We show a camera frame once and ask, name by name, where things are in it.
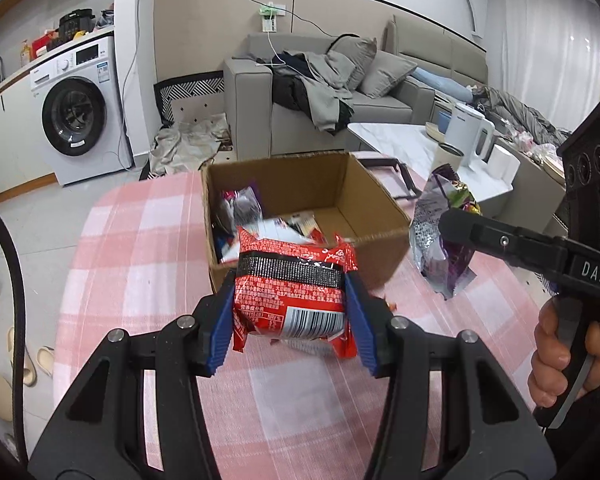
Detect white toilet paper roll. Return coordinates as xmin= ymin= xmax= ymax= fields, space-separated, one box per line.
xmin=487 ymin=145 xmax=522 ymax=181

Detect black power cable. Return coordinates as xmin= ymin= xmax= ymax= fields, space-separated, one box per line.
xmin=180 ymin=0 xmax=381 ymax=41

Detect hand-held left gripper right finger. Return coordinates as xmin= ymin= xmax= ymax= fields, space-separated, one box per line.
xmin=344 ymin=271 xmax=558 ymax=480

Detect white electric kettle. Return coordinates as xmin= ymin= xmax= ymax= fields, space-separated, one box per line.
xmin=445 ymin=102 xmax=496 ymax=168

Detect grey pillow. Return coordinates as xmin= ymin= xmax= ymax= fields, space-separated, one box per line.
xmin=330 ymin=36 xmax=378 ymax=92
xmin=358 ymin=51 xmax=418 ymax=100

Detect white washing machine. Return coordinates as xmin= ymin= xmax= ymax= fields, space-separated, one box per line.
xmin=29 ymin=35 xmax=133 ymax=187

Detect person's right forearm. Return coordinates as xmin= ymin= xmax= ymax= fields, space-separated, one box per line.
xmin=542 ymin=380 xmax=600 ymax=480

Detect person's right hand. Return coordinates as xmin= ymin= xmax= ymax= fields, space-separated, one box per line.
xmin=527 ymin=301 xmax=600 ymax=409

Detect black rectangular frame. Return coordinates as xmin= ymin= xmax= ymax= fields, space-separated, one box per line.
xmin=355 ymin=157 xmax=423 ymax=203

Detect pink checked tablecloth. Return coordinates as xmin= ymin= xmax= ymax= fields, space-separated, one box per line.
xmin=52 ymin=150 xmax=546 ymax=480

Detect thick black cable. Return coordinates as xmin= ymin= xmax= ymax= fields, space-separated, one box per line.
xmin=0 ymin=195 xmax=31 ymax=461

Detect crumpled beige floor cloth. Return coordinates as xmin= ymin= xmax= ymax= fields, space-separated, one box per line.
xmin=149 ymin=112 xmax=231 ymax=178

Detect brown cardboard box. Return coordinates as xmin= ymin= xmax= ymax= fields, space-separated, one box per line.
xmin=200 ymin=151 xmax=412 ymax=295

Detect grey sofa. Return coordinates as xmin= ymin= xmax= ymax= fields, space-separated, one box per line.
xmin=223 ymin=14 xmax=488 ymax=158

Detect purple and silver snack bag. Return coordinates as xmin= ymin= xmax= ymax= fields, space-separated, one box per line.
xmin=409 ymin=164 xmax=478 ymax=301

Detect black rice cooker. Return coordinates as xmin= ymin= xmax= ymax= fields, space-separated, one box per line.
xmin=59 ymin=8 xmax=95 ymax=41

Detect red black-banded snack packet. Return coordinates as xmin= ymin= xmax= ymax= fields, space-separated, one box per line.
xmin=231 ymin=226 xmax=359 ymax=360

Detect black clothing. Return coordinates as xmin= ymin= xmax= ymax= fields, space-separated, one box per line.
xmin=271 ymin=52 xmax=316 ymax=116

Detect wall socket with green charger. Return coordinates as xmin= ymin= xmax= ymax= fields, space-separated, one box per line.
xmin=256 ymin=2 xmax=287 ymax=33

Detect white charging cable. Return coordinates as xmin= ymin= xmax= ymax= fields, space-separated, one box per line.
xmin=255 ymin=30 xmax=288 ymax=68

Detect white curtain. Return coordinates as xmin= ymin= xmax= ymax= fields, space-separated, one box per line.
xmin=485 ymin=0 xmax=600 ymax=111

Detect snack packets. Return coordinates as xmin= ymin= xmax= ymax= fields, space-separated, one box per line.
xmin=212 ymin=185 xmax=263 ymax=241

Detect white marble coffee table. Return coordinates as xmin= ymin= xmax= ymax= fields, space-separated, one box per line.
xmin=347 ymin=121 xmax=513 ymax=218

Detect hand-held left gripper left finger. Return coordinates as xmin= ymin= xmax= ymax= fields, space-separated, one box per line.
xmin=27 ymin=270 xmax=238 ymax=480

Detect silver and white snack bag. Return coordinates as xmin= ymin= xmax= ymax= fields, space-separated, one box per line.
xmin=252 ymin=212 xmax=316 ymax=243

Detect cream tumbler cup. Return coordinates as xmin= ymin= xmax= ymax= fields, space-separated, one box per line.
xmin=431 ymin=142 xmax=463 ymax=176

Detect red box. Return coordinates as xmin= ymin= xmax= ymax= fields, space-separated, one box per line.
xmin=31 ymin=34 xmax=61 ymax=56

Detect beige slipper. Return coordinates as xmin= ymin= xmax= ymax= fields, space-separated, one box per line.
xmin=35 ymin=346 xmax=56 ymax=376
xmin=7 ymin=327 xmax=38 ymax=387

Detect grey coat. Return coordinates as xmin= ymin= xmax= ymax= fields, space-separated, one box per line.
xmin=300 ymin=50 xmax=356 ymax=136

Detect grey blanket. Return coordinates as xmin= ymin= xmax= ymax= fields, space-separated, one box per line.
xmin=472 ymin=85 xmax=571 ymax=146

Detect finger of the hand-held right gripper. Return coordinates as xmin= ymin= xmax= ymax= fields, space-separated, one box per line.
xmin=439 ymin=207 xmax=566 ymax=281

